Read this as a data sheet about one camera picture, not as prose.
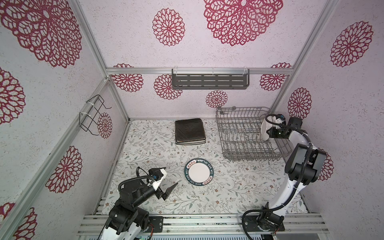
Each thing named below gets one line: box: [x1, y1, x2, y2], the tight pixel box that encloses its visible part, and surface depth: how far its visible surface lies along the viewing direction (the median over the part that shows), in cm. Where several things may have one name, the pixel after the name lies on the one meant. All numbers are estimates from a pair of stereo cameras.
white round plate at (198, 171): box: [184, 157, 214, 187], surface depth 92 cm
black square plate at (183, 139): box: [175, 137, 206, 143], surface depth 106 cm
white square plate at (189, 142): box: [175, 141, 206, 145], surface depth 105 cm
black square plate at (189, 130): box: [175, 118, 206, 143], surface depth 109 cm
